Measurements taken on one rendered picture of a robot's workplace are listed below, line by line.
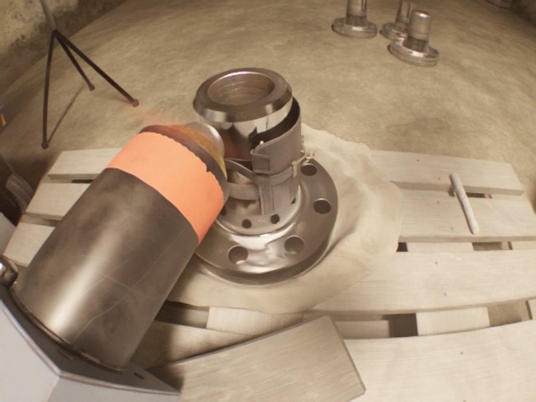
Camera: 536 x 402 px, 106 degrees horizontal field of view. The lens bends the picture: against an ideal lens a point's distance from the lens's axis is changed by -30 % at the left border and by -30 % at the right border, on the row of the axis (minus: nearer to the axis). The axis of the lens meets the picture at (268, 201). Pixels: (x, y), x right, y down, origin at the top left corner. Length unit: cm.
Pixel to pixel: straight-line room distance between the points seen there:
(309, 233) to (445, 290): 24
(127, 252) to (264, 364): 20
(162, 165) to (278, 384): 24
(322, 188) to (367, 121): 53
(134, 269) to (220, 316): 29
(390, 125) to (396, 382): 77
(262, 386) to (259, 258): 18
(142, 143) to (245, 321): 31
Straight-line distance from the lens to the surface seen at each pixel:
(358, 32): 168
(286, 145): 32
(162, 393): 24
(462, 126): 114
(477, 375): 50
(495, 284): 56
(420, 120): 106
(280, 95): 31
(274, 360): 32
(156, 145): 22
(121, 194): 20
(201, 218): 21
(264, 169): 31
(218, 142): 26
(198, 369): 33
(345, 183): 51
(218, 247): 42
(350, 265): 44
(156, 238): 19
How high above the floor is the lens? 55
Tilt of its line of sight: 52 degrees down
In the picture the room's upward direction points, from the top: 5 degrees counter-clockwise
